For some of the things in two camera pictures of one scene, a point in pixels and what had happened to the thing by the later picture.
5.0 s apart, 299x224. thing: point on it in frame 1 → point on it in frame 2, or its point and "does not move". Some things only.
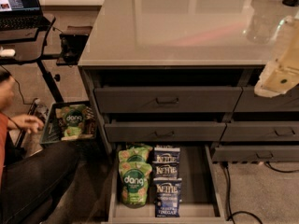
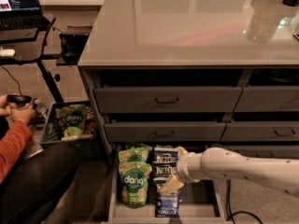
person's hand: [29, 122] → [24, 114]
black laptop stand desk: [23, 46] does not move
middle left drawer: [163, 131] does not move
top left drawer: [166, 99] does not move
